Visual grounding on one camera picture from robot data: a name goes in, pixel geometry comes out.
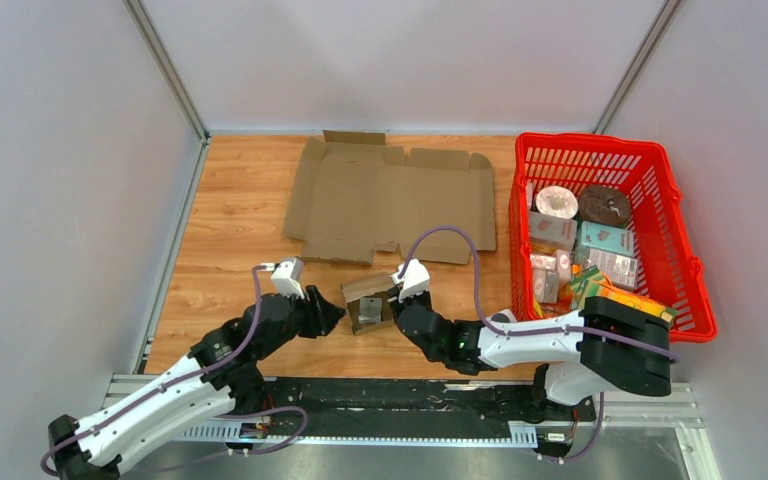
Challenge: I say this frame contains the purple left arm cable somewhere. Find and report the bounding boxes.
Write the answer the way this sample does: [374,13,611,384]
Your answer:
[39,263,309,478]

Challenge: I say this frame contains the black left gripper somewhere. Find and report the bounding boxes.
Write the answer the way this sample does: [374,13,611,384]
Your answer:
[257,284,347,360]

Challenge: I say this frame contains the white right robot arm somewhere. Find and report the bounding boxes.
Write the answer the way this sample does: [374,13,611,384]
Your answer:
[389,293,677,419]

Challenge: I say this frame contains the pink white small packet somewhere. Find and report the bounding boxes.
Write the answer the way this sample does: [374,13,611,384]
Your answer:
[530,250,572,303]

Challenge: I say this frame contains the large flat cardboard sheet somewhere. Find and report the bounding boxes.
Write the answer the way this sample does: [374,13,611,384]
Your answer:
[282,130,497,265]

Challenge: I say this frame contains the white printed snack box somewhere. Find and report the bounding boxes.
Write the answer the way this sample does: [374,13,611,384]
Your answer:
[576,248,640,291]

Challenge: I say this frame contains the white tissue roll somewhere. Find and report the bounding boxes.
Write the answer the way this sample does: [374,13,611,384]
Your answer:
[534,185,579,219]

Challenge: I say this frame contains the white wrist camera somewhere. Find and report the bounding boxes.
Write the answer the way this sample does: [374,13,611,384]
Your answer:
[390,259,430,302]
[260,257,306,299]

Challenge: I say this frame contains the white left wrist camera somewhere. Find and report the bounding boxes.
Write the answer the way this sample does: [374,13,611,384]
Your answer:
[260,257,306,299]

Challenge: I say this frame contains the teal snack box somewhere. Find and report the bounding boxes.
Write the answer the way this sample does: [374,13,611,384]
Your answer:
[574,221,636,258]

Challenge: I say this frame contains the pink grey snack box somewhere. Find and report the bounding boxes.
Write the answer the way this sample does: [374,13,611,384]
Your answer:
[528,211,578,255]

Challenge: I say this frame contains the white bottle black cap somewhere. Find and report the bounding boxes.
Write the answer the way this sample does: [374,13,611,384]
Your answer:
[488,309,518,324]

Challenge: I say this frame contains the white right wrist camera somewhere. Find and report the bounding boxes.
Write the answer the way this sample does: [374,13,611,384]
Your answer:
[390,259,430,302]

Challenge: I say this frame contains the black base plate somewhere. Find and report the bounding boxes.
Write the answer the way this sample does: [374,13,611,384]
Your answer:
[243,377,596,442]

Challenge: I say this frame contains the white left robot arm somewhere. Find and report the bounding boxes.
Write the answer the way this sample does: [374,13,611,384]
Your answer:
[40,285,346,479]

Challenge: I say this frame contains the small brown cardboard box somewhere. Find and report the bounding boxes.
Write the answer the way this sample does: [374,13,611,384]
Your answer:
[341,272,395,336]

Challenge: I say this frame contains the brown round chocolate pastry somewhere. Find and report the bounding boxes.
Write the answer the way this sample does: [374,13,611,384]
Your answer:
[577,185,633,228]

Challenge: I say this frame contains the green snack packet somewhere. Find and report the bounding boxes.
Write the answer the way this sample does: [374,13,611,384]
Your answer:
[569,266,613,310]

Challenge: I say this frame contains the yellow orange snack box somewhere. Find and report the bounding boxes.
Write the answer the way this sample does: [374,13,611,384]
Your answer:
[592,283,678,326]

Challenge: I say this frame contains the red plastic basket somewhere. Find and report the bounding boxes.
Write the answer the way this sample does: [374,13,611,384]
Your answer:
[508,133,718,343]

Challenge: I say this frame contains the small white paper tag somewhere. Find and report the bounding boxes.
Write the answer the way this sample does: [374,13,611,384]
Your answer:
[358,297,383,328]

